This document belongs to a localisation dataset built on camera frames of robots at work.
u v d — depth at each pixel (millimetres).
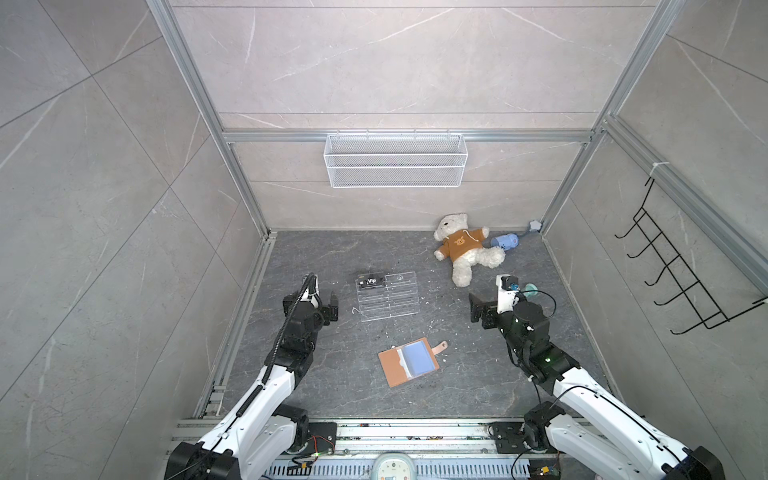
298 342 614
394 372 841
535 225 1223
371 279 930
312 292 684
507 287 661
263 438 554
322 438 729
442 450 730
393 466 675
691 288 625
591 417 497
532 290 984
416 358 864
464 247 1056
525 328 571
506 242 1107
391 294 953
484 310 710
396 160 1005
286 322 562
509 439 730
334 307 761
